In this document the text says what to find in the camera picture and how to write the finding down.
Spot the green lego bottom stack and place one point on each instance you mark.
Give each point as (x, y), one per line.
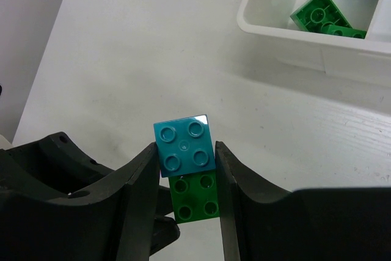
(194, 196)

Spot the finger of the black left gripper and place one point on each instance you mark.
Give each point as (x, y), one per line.
(57, 162)

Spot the white three-compartment container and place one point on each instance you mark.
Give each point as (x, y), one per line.
(343, 38)

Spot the teal lego bottom stack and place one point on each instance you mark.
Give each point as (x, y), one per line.
(184, 146)

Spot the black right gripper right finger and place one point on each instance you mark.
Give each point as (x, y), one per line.
(262, 221)

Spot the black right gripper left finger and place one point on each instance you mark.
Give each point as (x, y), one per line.
(111, 219)

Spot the green lego stack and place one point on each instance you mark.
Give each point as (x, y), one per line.
(194, 196)
(344, 31)

